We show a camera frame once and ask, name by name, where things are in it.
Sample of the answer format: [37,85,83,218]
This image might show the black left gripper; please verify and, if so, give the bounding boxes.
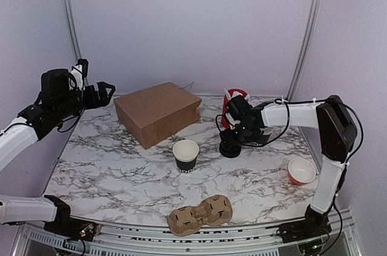
[54,80,115,120]

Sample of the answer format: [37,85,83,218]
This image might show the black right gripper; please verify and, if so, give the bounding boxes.
[219,122,256,149]

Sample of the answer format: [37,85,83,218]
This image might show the black paper coffee cup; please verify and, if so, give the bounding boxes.
[172,139,200,174]

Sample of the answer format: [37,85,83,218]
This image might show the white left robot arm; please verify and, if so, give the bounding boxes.
[1,64,115,241]

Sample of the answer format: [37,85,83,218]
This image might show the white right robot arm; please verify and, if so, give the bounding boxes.
[219,95,357,243]

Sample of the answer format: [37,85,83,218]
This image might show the black stacked paper cup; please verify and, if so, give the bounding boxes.
[251,127,274,146]

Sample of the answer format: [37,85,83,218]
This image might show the black plastic cup lids stack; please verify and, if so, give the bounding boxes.
[219,144,241,159]

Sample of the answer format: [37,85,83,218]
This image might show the white sugar stick packets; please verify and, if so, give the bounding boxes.
[224,88,250,101]

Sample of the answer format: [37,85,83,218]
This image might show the red cylindrical canister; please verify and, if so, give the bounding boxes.
[221,88,249,130]

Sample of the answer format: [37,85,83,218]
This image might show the brown paper bag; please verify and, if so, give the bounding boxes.
[114,82,201,149]

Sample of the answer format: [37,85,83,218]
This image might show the orange white bowl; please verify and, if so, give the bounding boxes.
[288,158,316,185]

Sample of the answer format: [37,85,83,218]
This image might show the brown cardboard cup carrier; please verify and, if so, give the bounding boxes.
[167,195,233,237]

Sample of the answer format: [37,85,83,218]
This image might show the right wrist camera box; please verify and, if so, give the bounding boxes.
[226,95,252,121]

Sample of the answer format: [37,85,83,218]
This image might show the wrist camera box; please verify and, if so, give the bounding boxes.
[76,59,89,78]
[226,95,252,121]

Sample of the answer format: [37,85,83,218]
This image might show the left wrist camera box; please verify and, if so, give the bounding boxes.
[76,59,89,78]

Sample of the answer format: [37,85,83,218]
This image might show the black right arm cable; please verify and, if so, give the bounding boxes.
[215,98,363,160]

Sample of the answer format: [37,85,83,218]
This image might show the aluminium frame post right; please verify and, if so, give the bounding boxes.
[286,0,321,100]

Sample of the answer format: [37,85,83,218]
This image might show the aluminium frame post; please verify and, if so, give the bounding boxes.
[62,0,82,61]
[286,0,321,100]

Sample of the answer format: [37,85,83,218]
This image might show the aluminium frame post left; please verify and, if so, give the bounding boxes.
[62,0,82,61]

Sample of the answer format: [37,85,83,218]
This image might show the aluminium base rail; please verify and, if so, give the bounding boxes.
[11,209,364,255]

